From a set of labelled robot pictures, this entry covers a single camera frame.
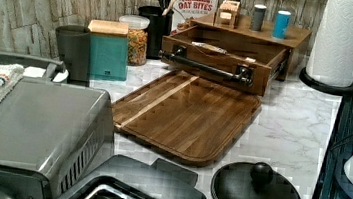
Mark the black paper towel holder base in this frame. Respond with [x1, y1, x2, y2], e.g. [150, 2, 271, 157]
[299, 68, 353, 96]

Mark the wooden drawer cabinet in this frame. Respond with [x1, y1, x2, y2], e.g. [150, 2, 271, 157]
[191, 14, 312, 81]

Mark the grey shaker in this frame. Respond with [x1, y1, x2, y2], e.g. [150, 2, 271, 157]
[250, 4, 266, 31]

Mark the blue shaker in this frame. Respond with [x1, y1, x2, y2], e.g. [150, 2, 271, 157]
[272, 10, 291, 39]

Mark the black utensil holder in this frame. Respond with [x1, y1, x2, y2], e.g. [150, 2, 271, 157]
[138, 5, 172, 60]

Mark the stainless toaster oven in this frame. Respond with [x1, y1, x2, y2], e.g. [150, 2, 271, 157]
[0, 78, 114, 199]

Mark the black pot lid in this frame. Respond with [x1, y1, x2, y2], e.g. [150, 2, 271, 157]
[210, 162, 301, 199]

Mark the small wooden block holder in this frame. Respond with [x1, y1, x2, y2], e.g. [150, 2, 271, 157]
[215, 0, 241, 28]

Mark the oat bites cereal box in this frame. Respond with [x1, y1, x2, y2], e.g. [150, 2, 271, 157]
[171, 0, 218, 34]

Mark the paper towel roll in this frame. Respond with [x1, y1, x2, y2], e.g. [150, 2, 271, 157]
[306, 0, 353, 88]

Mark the dark grey cup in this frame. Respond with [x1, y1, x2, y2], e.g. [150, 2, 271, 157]
[55, 25, 91, 86]

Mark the butter stick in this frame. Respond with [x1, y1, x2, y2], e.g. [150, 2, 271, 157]
[191, 41, 227, 54]

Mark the glass jar of cereal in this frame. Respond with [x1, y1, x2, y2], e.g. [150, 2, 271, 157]
[119, 15, 150, 66]

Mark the grey dish rack tray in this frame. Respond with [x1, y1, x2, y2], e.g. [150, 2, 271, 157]
[0, 51, 70, 83]

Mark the black toaster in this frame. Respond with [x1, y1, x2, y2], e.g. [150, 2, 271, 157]
[57, 154, 207, 199]

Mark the wooden cutting board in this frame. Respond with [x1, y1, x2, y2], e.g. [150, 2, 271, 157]
[113, 71, 261, 167]

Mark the teal canister with wooden lid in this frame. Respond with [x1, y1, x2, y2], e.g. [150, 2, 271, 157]
[88, 19, 129, 81]

